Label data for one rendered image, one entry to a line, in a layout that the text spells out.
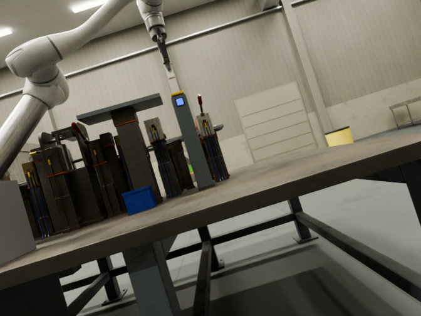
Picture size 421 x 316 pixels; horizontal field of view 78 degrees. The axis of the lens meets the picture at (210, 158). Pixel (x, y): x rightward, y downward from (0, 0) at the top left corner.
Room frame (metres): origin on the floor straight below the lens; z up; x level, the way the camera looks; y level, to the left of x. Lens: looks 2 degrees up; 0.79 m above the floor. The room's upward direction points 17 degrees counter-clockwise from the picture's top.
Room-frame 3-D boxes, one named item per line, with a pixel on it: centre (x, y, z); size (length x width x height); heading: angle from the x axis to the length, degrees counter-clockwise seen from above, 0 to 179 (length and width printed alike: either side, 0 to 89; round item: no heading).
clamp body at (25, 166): (1.26, 0.85, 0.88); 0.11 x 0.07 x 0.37; 6
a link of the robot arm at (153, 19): (1.20, 0.06, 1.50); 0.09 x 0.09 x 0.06
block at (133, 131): (1.18, 0.32, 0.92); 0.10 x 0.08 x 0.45; 96
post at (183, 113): (1.21, 0.06, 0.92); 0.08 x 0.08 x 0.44; 6
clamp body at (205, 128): (1.37, -0.02, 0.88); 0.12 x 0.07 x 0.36; 6
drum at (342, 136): (5.05, -2.50, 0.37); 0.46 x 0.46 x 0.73
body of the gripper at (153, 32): (1.20, 0.06, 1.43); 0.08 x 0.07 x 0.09; 6
